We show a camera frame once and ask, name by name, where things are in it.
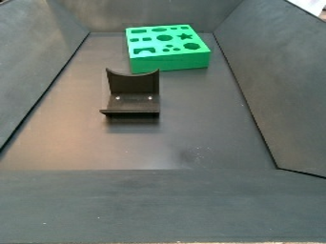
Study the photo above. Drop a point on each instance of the green foam shape board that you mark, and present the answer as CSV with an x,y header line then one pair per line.
x,y
170,48

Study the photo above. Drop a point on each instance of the black curved stand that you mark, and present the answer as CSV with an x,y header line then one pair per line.
x,y
134,93

